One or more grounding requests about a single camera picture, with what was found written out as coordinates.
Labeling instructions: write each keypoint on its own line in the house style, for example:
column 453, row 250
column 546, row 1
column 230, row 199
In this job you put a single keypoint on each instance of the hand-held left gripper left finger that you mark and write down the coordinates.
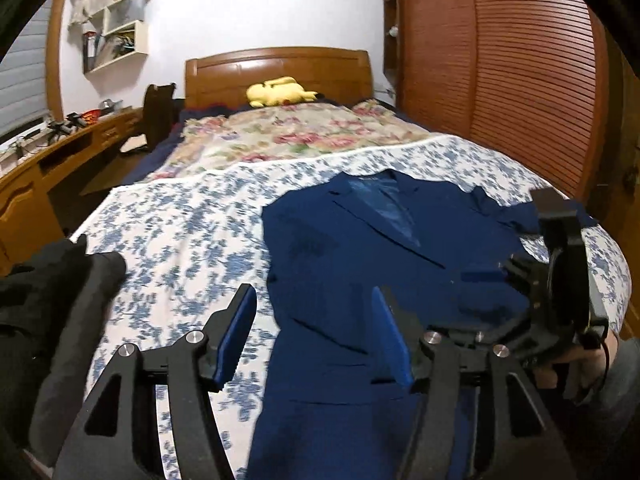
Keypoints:
column 235, row 340

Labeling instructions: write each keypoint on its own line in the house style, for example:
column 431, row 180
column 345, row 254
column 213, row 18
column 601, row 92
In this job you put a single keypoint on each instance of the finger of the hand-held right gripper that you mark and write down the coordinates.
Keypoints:
column 527, row 280
column 520, row 332

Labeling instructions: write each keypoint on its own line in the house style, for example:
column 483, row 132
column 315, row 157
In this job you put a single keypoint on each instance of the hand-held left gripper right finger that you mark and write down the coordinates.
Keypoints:
column 395, row 345

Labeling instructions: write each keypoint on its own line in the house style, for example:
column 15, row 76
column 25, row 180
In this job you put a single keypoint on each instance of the navy blue jacket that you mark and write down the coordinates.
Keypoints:
column 340, row 260

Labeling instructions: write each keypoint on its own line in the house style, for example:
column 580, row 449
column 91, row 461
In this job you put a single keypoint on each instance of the person's right hand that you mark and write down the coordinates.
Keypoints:
column 587, row 365

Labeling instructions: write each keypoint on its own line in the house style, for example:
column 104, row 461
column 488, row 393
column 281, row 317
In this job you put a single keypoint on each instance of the blue floral quilt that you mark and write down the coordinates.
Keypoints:
column 190, row 230

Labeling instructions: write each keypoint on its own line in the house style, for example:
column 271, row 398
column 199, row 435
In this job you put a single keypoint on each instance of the person's grey pants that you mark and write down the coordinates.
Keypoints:
column 617, row 420

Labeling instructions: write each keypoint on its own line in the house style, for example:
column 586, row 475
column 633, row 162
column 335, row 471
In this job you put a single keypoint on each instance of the dark grey garment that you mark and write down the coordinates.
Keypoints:
column 80, row 340

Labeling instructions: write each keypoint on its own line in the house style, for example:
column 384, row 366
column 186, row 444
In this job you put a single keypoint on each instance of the dark blue bed sheet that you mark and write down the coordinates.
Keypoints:
column 161, row 156

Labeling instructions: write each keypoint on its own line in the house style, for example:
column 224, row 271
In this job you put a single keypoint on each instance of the black garment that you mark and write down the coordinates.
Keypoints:
column 35, row 310

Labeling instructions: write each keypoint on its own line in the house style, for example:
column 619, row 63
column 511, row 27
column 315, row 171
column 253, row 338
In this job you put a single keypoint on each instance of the pink floral blanket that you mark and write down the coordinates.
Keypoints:
column 300, row 130

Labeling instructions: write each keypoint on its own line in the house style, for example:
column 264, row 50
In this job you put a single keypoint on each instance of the wooden slatted wardrobe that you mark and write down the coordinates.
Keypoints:
column 500, row 60

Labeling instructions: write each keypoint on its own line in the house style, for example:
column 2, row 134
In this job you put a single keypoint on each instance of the black chair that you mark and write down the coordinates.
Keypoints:
column 159, row 115

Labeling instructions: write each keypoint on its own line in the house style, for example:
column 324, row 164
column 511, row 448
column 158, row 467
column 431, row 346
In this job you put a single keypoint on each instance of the yellow plush toy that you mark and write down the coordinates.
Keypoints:
column 277, row 92

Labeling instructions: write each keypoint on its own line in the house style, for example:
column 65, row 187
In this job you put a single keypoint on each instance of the wooden desk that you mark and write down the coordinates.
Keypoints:
column 30, row 185

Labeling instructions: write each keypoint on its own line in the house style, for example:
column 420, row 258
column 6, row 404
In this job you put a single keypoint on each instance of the wooden headboard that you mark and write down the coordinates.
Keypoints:
column 225, row 77

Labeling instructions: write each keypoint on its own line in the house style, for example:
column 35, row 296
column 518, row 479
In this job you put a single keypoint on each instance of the metal bowl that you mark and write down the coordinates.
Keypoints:
column 111, row 105

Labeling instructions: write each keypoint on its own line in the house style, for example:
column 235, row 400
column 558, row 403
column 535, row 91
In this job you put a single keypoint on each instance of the black desk gadgets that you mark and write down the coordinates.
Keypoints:
column 65, row 124

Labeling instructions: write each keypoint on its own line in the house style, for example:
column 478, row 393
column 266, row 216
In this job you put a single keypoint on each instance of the window blinds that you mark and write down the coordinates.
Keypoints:
column 22, row 85

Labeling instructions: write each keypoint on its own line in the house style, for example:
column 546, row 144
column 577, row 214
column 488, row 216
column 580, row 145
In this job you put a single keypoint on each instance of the white wall shelf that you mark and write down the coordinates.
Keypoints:
column 127, row 32

